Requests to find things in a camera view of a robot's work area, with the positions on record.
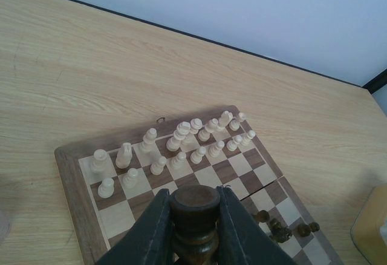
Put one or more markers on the white knight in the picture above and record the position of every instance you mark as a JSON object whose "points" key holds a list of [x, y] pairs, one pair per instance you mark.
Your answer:
{"points": [[124, 156], [224, 120]]}

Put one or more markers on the wooden chess board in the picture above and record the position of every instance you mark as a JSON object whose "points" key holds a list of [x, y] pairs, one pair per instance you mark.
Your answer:
{"points": [[249, 171]]}

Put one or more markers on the white knight right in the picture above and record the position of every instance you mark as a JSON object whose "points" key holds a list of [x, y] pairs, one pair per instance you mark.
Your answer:
{"points": [[224, 120]]}

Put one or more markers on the white king piece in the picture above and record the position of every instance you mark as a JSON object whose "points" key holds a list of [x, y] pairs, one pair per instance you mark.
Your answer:
{"points": [[195, 125]]}

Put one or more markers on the white bishop left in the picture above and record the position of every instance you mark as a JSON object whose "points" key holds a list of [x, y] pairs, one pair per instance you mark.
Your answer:
{"points": [[148, 141]]}

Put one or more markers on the dark pawn far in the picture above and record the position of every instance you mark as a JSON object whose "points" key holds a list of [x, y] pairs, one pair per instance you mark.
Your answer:
{"points": [[262, 216]]}

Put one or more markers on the dark pawn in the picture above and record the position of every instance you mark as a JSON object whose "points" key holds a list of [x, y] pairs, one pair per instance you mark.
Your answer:
{"points": [[262, 216], [305, 230]]}

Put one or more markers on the dark pawn middle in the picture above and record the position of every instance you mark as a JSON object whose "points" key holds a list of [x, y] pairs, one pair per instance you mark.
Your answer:
{"points": [[305, 230]]}

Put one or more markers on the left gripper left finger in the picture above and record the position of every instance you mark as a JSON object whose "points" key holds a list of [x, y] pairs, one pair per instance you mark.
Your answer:
{"points": [[149, 240]]}

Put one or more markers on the white pawn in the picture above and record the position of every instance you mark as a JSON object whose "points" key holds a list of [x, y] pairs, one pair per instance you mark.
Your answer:
{"points": [[106, 188], [130, 179], [215, 149], [232, 144], [158, 166], [197, 156], [247, 137], [178, 161]]}

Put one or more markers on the dark chess piece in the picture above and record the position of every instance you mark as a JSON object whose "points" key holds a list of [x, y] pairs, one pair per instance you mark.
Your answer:
{"points": [[195, 210]]}

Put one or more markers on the white rook left corner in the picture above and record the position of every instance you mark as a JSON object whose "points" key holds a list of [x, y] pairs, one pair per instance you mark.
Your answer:
{"points": [[98, 164]]}

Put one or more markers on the white rook corner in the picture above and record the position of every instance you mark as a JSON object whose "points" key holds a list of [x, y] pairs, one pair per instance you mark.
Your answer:
{"points": [[98, 164], [237, 121]]}

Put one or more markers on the white knight left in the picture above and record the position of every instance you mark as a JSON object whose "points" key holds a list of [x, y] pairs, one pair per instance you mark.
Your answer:
{"points": [[124, 156]]}

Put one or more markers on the white bishop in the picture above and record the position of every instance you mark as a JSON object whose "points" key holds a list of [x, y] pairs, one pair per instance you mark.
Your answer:
{"points": [[208, 129], [148, 141]]}

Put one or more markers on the white bishop right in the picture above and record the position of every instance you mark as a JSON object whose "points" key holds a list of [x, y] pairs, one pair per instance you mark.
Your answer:
{"points": [[208, 129]]}

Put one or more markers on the right metal tin tray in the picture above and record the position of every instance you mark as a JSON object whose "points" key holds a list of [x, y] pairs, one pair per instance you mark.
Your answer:
{"points": [[368, 232]]}

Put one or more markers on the dark knight piece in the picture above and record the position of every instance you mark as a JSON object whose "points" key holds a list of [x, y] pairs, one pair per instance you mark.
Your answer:
{"points": [[280, 233]]}

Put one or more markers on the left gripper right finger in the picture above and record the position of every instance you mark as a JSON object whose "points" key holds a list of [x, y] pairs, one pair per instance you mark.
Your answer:
{"points": [[241, 240]]}

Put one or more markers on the white rook right corner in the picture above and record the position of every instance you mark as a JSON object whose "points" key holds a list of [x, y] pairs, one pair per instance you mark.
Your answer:
{"points": [[237, 121]]}

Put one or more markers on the white queen piece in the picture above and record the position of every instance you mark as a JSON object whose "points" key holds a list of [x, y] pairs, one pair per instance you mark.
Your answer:
{"points": [[179, 135]]}

